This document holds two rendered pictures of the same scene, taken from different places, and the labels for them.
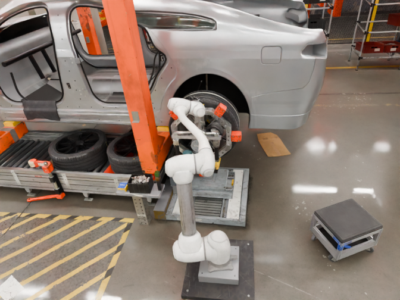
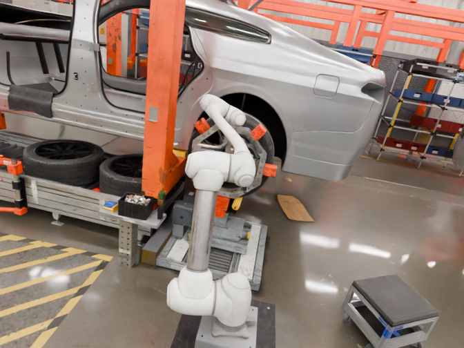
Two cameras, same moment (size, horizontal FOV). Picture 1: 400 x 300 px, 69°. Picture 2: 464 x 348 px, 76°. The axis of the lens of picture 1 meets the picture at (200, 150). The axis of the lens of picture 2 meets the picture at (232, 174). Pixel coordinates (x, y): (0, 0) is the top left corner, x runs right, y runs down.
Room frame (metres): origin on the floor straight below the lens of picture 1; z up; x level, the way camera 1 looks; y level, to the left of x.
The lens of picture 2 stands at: (0.23, 0.17, 1.61)
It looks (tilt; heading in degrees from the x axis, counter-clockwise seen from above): 22 degrees down; 353
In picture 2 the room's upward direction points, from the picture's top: 10 degrees clockwise
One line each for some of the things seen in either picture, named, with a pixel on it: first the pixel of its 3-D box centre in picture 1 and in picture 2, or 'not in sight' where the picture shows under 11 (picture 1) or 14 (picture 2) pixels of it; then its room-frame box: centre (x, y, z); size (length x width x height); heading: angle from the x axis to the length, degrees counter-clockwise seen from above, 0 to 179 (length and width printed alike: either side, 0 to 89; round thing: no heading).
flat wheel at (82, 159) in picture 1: (80, 150); (65, 161); (2.96, 1.43, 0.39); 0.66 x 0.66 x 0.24
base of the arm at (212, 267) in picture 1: (222, 258); (233, 318); (1.30, -0.09, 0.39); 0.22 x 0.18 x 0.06; 91
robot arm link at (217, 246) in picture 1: (217, 245); (233, 296); (1.31, -0.06, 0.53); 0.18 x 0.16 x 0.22; 93
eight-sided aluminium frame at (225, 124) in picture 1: (201, 135); (227, 161); (2.27, -0.03, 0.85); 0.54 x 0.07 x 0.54; 77
